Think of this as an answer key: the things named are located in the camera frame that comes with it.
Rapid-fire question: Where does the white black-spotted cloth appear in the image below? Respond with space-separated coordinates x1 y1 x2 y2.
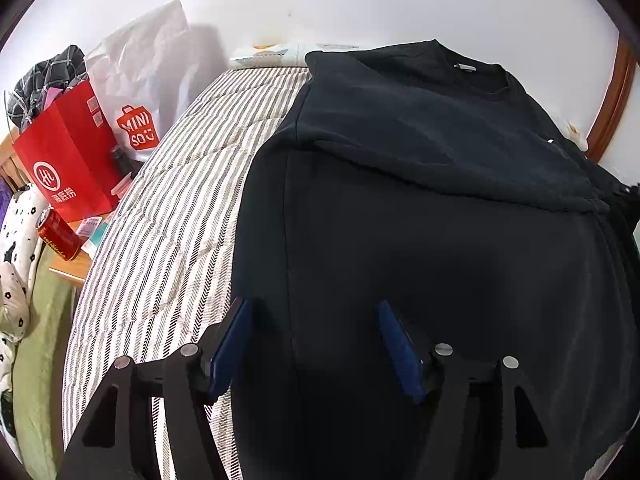
0 185 46 441

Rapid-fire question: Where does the red drink can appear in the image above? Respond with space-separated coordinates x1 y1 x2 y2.
37 205 83 262

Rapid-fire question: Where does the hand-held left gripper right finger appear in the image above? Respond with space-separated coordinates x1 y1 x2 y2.
376 300 576 480

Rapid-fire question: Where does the red paper bag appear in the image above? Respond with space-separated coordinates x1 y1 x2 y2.
12 80 132 223

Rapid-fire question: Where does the green bed sheet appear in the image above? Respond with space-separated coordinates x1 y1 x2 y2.
12 245 81 476

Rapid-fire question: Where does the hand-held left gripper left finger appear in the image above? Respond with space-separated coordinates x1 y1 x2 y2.
56 297 256 480

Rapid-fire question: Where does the brown wooden door frame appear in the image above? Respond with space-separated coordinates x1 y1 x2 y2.
582 35 638 166

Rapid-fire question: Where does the striped bed mattress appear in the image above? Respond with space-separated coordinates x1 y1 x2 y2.
62 66 638 480

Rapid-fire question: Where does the black t-shirt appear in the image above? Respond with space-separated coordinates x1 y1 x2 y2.
231 38 640 480

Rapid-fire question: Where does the white plastic bag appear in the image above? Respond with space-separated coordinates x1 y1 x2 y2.
85 0 191 163

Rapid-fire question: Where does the dark plaid cloth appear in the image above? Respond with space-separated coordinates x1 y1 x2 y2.
6 45 89 131

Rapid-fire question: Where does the white teal paper packet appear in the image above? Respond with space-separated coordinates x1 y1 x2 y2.
77 215 113 256

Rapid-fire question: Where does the wooden nightstand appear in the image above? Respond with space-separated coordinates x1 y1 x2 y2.
0 132 118 288

